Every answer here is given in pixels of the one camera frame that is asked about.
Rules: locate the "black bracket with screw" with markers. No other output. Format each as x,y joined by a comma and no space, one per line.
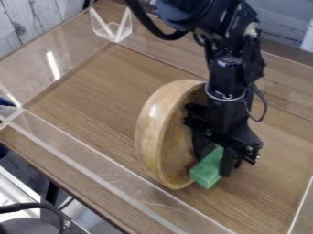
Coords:
71,225

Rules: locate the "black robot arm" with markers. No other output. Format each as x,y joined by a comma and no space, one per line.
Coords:
226,28

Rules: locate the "clear acrylic enclosure wall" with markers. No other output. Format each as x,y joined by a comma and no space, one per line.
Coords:
75,87

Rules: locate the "black metal table leg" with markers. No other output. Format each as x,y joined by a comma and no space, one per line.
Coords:
52,193

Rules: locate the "brown wooden bowl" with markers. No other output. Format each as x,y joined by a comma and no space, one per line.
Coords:
163,139

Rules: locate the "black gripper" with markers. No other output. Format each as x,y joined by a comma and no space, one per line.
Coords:
219,123

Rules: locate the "green rectangular block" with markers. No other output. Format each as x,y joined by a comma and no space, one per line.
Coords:
205,173

